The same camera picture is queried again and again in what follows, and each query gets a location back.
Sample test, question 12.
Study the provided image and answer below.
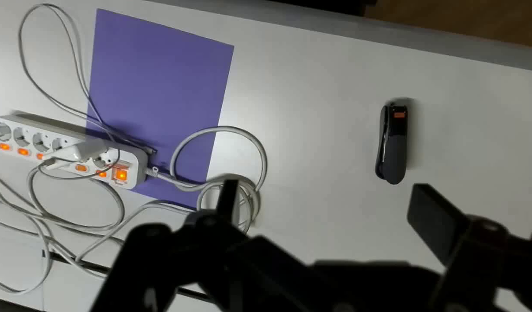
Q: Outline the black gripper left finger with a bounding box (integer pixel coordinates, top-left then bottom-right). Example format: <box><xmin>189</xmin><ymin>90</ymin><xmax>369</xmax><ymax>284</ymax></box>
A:
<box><xmin>90</xmin><ymin>179</ymin><xmax>314</xmax><ymax>312</ymax></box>

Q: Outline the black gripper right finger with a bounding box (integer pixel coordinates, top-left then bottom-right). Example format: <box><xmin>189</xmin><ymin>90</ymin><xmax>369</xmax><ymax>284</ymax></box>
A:
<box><xmin>406</xmin><ymin>182</ymin><xmax>532</xmax><ymax>312</ymax></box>

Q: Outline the white charger adapter block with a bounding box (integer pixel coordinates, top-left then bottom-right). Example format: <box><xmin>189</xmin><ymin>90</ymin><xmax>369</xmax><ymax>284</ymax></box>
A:
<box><xmin>56</xmin><ymin>137</ymin><xmax>116</xmax><ymax>168</ymax></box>

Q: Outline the black stapler red label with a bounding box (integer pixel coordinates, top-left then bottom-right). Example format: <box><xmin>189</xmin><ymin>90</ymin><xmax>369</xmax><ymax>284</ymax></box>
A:
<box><xmin>374</xmin><ymin>99</ymin><xmax>413</xmax><ymax>186</ymax></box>

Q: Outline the purple paper sheet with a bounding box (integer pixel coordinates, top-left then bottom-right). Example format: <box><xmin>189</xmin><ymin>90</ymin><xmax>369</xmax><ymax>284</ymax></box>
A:
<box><xmin>85</xmin><ymin>7</ymin><xmax>236</xmax><ymax>210</ymax></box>

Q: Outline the white multi-socket power strip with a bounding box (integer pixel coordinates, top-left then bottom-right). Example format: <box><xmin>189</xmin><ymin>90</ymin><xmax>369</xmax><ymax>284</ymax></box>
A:
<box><xmin>0</xmin><ymin>109</ymin><xmax>151</xmax><ymax>191</ymax></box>

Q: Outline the thin grey-white cable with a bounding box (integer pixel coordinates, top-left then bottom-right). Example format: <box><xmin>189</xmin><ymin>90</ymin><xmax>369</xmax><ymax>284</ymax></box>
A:
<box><xmin>28</xmin><ymin>156</ymin><xmax>192</xmax><ymax>265</ymax></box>

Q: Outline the thin black cable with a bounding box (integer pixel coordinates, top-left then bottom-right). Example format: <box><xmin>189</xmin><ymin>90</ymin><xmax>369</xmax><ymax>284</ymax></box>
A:
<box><xmin>45</xmin><ymin>248</ymin><xmax>212</xmax><ymax>302</ymax></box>

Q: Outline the thick white power strip cord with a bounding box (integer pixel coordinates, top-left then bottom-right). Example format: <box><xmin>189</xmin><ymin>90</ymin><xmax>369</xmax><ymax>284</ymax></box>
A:
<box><xmin>144</xmin><ymin>125</ymin><xmax>270</xmax><ymax>232</ymax></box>

